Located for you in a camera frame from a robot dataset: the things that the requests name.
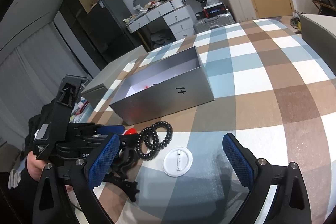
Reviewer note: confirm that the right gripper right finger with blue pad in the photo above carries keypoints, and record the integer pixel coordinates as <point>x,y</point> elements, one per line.
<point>255,177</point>

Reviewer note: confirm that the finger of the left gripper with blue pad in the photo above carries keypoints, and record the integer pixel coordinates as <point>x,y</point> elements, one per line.
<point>110,129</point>

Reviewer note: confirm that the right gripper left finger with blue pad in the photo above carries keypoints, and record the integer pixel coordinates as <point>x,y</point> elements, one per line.
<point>86,174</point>

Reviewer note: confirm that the red round hair accessory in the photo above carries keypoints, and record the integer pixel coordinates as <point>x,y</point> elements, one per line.
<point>130,131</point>

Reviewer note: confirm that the white round pin badge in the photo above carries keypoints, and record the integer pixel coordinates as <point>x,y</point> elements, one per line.
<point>177,162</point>

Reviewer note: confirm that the person's left hand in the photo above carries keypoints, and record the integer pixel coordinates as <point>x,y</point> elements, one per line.
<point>35,167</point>

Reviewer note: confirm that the grey cabinet left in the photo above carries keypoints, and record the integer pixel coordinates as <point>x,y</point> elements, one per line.
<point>97,88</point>

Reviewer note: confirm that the grey cabinet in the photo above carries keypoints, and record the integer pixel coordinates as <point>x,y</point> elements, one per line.
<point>97,88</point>
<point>319,32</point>

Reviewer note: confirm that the silver open cardboard box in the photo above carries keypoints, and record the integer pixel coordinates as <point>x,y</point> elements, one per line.
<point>177,83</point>

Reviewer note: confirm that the plaid tablecloth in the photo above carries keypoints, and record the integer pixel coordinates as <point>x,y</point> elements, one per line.
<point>271,90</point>

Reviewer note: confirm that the black refrigerator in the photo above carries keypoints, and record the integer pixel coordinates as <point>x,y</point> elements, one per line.
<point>99,27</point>

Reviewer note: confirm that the silver flat suitcase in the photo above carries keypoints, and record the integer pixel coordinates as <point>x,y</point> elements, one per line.
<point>217,21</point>

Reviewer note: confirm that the white drawer desk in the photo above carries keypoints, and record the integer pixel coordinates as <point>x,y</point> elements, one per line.
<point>174,15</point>

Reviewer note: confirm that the black box with display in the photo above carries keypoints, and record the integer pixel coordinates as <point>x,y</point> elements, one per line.
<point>211,11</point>

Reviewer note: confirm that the grey cabinet right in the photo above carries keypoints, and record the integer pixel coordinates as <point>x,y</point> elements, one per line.
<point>319,32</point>

